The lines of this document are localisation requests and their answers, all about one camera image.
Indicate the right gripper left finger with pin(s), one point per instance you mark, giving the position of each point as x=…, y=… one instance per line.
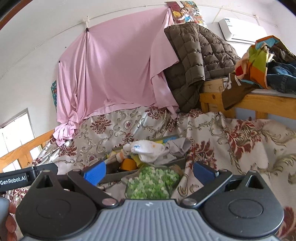
x=85, y=182

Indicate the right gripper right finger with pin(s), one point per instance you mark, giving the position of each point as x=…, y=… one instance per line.
x=212, y=181

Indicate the orange round object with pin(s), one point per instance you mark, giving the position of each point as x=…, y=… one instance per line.
x=128, y=165

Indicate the cartoon printed tray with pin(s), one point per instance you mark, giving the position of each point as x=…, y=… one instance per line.
x=114, y=173

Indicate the white small sock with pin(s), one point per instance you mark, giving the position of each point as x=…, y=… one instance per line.
x=148, y=151

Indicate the striped yellow sock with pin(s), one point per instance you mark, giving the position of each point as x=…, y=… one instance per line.
x=120, y=155

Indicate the person left hand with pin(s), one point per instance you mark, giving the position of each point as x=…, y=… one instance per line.
x=8, y=223

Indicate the floral satin bedspread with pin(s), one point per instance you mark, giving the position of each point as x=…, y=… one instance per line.
x=266, y=146

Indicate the window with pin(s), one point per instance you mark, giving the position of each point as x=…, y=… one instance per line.
x=16, y=132

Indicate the green leafy bag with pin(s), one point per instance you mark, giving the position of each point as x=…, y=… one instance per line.
x=152, y=182

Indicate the brown printed cloth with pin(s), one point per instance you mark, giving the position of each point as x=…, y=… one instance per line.
x=234, y=91

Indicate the colourful patchwork cloth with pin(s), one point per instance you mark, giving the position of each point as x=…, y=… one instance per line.
x=268, y=64

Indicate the pink hanging sheet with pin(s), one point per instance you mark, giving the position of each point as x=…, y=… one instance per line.
x=118, y=64

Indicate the brown quilted jacket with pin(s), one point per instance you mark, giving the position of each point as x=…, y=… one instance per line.
x=202, y=55

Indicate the white air conditioner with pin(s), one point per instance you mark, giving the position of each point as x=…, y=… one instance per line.
x=241, y=31

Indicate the wooden bed rail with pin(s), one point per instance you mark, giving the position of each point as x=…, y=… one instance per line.
x=22, y=154

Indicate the wooden bunk frame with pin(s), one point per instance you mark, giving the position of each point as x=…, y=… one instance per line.
x=262, y=101

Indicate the teal wall picture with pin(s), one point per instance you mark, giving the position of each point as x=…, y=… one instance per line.
x=54, y=93

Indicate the colourful wall poster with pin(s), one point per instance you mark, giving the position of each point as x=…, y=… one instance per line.
x=185, y=11

